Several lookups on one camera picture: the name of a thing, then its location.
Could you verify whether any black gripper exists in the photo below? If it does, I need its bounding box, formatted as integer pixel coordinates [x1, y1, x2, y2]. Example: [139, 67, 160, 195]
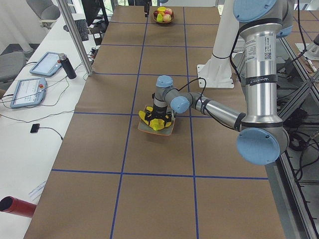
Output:
[144, 0, 151, 17]
[145, 108, 173, 122]

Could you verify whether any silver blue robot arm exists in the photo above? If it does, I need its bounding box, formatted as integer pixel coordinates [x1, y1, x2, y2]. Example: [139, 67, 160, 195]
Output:
[139, 0, 294, 165]

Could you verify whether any brown wicker basket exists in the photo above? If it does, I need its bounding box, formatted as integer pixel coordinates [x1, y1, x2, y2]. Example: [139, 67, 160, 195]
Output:
[153, 10, 174, 24]

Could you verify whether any grey plate with orange rim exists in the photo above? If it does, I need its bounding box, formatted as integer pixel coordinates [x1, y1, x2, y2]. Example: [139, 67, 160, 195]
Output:
[138, 105, 175, 135]

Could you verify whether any yellow plastic starfruit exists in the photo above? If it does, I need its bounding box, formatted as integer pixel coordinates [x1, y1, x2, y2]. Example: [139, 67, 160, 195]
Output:
[157, 6, 166, 12]

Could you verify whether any green plastic pear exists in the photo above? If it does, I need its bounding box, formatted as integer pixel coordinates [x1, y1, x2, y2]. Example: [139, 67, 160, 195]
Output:
[156, 14, 163, 22]

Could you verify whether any pink red plastic apple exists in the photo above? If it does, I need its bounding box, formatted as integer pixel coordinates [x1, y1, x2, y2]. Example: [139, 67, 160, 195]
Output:
[163, 14, 171, 22]

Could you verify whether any black computer monitor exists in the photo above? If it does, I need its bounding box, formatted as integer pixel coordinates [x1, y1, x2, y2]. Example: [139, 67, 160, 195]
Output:
[81, 0, 104, 26]

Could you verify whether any black keyboard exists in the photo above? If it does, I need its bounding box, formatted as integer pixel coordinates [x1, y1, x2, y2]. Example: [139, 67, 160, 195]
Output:
[74, 19, 89, 41]

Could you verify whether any blue teach pendant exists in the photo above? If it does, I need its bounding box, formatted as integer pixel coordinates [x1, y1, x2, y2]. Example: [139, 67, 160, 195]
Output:
[29, 52, 62, 77]
[10, 77, 47, 109]

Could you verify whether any small black device on table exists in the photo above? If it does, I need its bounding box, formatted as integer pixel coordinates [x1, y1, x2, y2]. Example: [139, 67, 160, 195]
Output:
[30, 123, 40, 133]

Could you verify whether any red cylinder bottle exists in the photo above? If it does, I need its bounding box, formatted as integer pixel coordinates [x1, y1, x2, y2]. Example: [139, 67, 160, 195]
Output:
[0, 196, 37, 218]

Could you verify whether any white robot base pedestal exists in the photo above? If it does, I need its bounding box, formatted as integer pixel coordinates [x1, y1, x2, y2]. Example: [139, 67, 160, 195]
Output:
[197, 0, 239, 89]

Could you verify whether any aluminium frame post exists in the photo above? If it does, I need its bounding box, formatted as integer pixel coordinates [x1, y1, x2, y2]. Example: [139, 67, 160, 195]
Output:
[57, 0, 93, 76]

